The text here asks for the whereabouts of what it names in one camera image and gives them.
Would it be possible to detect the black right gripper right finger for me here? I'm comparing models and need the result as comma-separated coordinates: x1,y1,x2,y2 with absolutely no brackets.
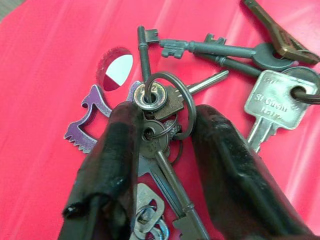
190,104,320,240

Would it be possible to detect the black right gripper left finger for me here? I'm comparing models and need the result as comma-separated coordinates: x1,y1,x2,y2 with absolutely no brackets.
57,100,145,240

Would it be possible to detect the small silver key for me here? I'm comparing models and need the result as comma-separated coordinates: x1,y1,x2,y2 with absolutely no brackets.
129,183,166,240

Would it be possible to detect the purple horse-shaped key charm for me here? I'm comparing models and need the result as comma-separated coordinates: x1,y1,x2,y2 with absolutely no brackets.
64,84,114,154

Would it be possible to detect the dark skeleton key round bow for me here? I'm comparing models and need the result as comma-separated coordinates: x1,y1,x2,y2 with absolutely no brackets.
140,119,210,240

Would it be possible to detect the large steel key ring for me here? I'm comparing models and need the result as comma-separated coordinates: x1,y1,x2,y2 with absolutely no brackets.
143,71,197,141

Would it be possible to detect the brass head key silver shaft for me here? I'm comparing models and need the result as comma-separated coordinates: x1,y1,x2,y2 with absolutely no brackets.
154,70,230,121

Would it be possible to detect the dark skeleton key stamped bow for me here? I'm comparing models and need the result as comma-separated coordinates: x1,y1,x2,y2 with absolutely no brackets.
132,25,168,111

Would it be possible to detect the silver square-head key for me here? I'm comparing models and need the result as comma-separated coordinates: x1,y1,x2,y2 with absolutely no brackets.
243,69,319,154

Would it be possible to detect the grey skeleton key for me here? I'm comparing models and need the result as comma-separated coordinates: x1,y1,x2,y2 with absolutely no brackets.
159,39,298,70
203,33,320,101

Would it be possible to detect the long brass key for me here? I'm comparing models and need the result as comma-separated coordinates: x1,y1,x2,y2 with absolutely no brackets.
241,0,320,65

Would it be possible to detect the dark key ring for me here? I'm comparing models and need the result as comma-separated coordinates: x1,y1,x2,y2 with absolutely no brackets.
290,86,320,105

